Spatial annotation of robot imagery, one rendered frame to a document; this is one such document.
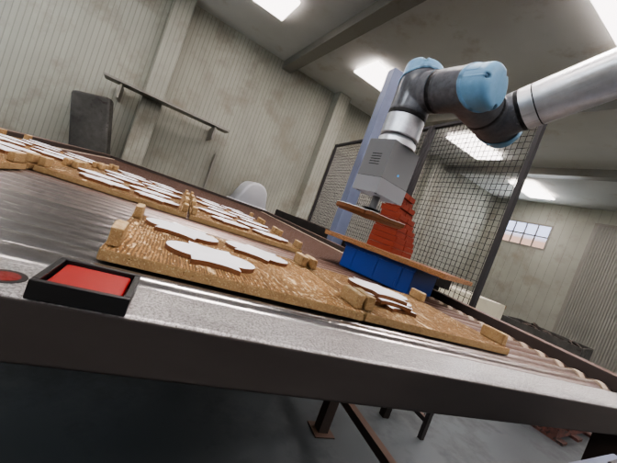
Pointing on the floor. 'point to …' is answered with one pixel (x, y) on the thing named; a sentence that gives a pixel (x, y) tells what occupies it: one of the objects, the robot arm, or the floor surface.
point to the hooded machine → (251, 194)
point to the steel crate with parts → (550, 337)
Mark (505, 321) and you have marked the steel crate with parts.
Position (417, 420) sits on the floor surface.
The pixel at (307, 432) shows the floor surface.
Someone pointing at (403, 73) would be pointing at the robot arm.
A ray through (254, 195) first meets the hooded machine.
